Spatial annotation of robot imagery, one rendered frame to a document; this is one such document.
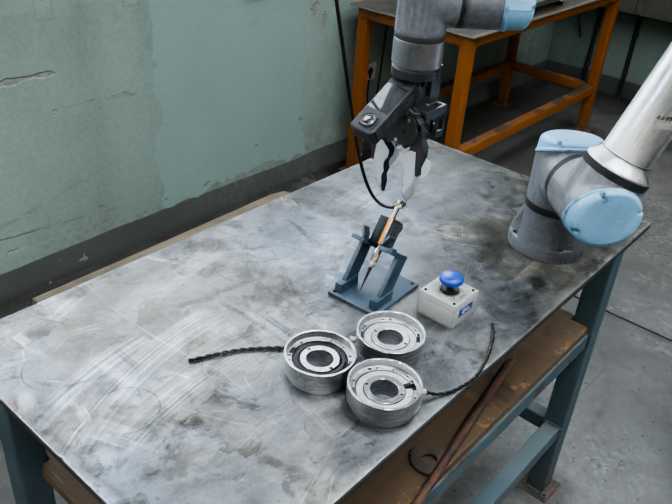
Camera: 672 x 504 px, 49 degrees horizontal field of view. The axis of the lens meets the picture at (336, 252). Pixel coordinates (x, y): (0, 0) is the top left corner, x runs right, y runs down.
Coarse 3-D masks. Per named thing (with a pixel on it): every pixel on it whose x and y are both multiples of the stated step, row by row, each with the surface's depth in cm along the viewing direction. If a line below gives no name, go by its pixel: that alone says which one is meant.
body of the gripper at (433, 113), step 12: (396, 72) 109; (408, 72) 107; (432, 72) 108; (420, 84) 110; (432, 84) 112; (420, 96) 111; (432, 96) 114; (408, 108) 110; (420, 108) 113; (432, 108) 113; (444, 108) 115; (408, 120) 111; (420, 120) 111; (432, 120) 116; (444, 120) 116; (396, 132) 113; (408, 132) 112; (408, 144) 113
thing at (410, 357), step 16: (368, 320) 115; (384, 320) 115; (400, 320) 115; (416, 320) 114; (384, 336) 114; (400, 336) 113; (416, 336) 112; (368, 352) 108; (384, 352) 107; (400, 352) 107; (416, 352) 108
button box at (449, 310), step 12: (432, 288) 121; (444, 288) 120; (456, 288) 121; (468, 288) 122; (420, 300) 121; (432, 300) 119; (444, 300) 118; (456, 300) 118; (468, 300) 120; (420, 312) 122; (432, 312) 120; (444, 312) 119; (456, 312) 118; (468, 312) 122; (444, 324) 120; (456, 324) 120
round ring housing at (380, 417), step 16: (352, 368) 103; (368, 368) 105; (384, 368) 105; (400, 368) 105; (352, 384) 102; (368, 384) 102; (384, 384) 104; (400, 384) 103; (416, 384) 103; (352, 400) 99; (384, 400) 100; (400, 400) 100; (416, 400) 99; (368, 416) 98; (384, 416) 97; (400, 416) 98
